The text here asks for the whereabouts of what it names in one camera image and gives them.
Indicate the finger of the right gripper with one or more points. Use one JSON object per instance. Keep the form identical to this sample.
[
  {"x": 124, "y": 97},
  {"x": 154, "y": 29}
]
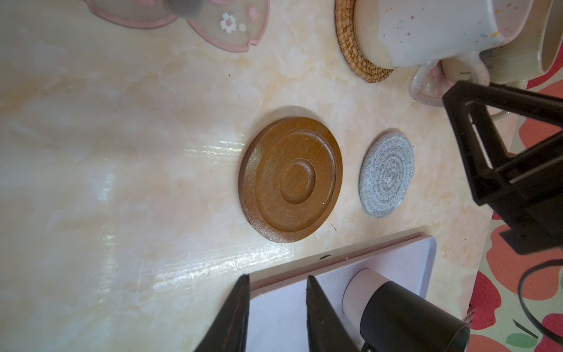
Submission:
[{"x": 480, "y": 144}]

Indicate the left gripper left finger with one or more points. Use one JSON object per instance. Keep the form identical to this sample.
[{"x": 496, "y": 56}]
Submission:
[{"x": 228, "y": 332}]

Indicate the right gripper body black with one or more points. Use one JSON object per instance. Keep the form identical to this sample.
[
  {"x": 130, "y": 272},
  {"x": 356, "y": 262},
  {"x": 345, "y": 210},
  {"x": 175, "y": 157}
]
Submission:
[{"x": 530, "y": 198}]

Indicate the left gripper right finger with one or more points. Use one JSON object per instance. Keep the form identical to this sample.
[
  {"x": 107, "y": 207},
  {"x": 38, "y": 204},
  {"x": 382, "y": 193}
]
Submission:
[{"x": 324, "y": 329}]

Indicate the beige mug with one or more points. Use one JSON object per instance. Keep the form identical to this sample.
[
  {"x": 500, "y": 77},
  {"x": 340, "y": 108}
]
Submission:
[{"x": 534, "y": 51}]

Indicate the grey round knitted coaster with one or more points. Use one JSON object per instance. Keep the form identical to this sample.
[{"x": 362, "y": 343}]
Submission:
[{"x": 386, "y": 173}]

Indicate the white mug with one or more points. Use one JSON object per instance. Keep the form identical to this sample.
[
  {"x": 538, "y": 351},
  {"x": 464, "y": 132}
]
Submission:
[{"x": 395, "y": 33}]

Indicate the brown round coaster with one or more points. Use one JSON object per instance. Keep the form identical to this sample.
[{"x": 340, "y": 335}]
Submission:
[{"x": 290, "y": 179}]

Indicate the woven rattan round coaster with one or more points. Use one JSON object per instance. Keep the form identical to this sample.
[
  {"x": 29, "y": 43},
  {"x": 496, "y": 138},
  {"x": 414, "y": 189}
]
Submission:
[{"x": 363, "y": 68}]

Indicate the pink flower coaster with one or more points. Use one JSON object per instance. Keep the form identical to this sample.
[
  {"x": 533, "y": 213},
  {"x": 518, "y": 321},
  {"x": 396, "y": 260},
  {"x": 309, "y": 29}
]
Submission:
[
  {"x": 232, "y": 26},
  {"x": 429, "y": 84}
]

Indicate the grey mug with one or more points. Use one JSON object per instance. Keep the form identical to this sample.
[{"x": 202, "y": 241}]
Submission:
[{"x": 184, "y": 8}]

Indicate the lavender silicone tray mat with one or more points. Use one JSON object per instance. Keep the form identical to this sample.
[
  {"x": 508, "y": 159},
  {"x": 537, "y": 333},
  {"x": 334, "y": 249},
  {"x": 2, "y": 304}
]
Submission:
[{"x": 277, "y": 318}]

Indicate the black mug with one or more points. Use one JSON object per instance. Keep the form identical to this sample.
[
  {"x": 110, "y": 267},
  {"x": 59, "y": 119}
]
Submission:
[{"x": 390, "y": 317}]

